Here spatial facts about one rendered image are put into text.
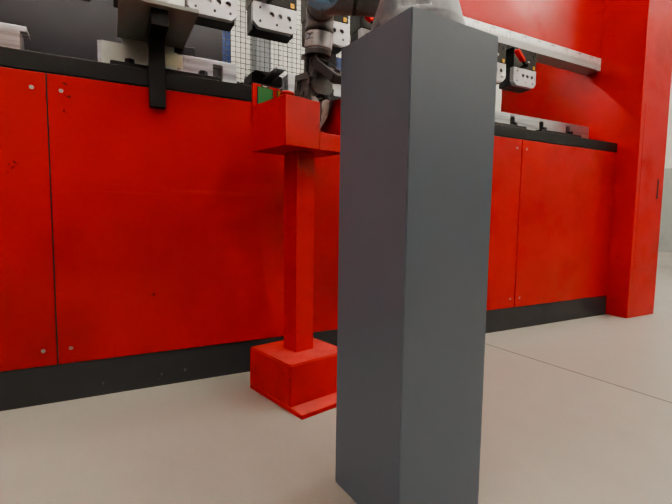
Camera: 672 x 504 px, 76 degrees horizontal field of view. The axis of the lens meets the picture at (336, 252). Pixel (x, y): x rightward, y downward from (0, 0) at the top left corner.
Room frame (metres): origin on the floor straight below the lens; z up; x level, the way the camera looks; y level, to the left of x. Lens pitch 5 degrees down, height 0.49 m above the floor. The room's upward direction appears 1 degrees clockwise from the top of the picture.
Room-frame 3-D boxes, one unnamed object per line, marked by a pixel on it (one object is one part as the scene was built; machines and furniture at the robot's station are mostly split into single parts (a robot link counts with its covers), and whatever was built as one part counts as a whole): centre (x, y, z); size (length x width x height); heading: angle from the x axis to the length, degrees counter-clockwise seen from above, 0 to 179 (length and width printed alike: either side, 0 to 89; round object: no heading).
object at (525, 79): (2.05, -0.83, 1.18); 0.15 x 0.09 x 0.17; 118
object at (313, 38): (1.19, 0.06, 0.95); 0.08 x 0.08 x 0.05
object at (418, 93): (0.72, -0.13, 0.39); 0.18 x 0.18 x 0.78; 32
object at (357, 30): (1.68, -0.13, 1.18); 0.15 x 0.09 x 0.17; 118
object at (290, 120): (1.17, 0.10, 0.75); 0.20 x 0.16 x 0.18; 131
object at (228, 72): (1.35, 0.51, 0.92); 0.39 x 0.06 x 0.10; 118
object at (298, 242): (1.17, 0.10, 0.39); 0.06 x 0.06 x 0.54; 41
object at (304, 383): (1.15, 0.08, 0.06); 0.25 x 0.20 x 0.12; 41
